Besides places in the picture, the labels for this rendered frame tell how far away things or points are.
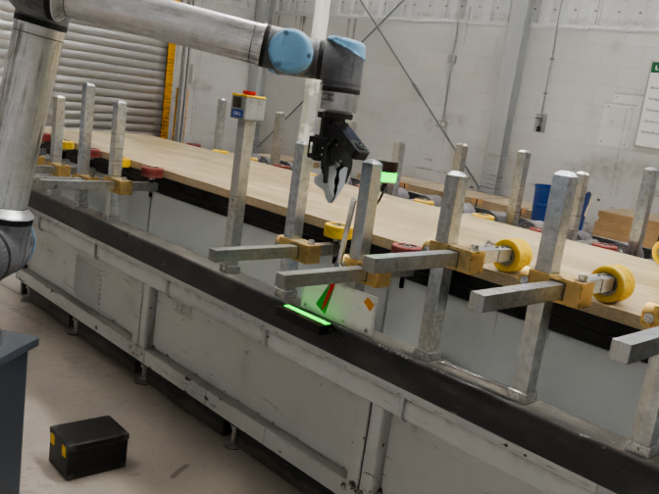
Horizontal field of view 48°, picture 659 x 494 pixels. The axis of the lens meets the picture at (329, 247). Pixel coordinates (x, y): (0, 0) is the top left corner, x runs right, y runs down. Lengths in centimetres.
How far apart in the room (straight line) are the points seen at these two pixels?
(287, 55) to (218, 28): 15
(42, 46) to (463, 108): 836
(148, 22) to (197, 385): 154
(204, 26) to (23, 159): 55
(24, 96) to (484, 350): 122
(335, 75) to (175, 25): 37
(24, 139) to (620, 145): 778
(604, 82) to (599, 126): 49
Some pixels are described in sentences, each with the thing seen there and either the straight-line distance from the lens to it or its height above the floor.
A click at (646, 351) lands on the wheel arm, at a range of 120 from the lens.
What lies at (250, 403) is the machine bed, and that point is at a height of 19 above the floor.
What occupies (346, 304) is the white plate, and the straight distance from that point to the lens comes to 183.
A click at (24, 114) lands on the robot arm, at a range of 184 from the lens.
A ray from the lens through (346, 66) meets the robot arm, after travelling 173.
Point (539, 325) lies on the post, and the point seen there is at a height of 87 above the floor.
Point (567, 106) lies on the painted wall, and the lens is 927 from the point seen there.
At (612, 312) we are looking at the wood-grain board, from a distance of 165.
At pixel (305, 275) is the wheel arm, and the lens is 163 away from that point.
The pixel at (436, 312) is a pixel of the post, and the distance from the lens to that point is 166.
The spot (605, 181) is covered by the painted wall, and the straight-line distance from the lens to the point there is 906.
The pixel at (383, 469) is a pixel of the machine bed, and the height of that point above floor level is 24.
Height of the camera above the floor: 124
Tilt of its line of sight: 11 degrees down
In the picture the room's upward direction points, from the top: 8 degrees clockwise
